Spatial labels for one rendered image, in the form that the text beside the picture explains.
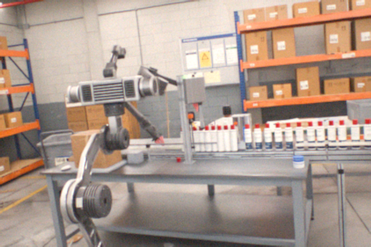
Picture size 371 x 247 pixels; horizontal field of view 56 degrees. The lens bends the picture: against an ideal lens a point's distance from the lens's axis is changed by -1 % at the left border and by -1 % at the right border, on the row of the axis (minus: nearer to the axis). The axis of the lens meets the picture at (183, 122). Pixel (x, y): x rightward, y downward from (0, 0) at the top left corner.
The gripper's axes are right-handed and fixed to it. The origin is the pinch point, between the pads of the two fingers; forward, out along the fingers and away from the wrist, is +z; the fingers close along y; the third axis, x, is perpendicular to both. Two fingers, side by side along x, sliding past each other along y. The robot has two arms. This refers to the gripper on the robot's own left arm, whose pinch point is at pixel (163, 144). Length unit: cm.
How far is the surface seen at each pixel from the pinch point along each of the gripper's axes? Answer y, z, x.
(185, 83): -19, -19, -58
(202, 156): -7.7, 28.9, -22.6
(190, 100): -18, -8, -51
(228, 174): -48, 50, -46
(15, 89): 208, -281, 254
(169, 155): -6.9, 10.7, -1.0
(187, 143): -18.6, 14.4, -25.6
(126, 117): 261, -110, 152
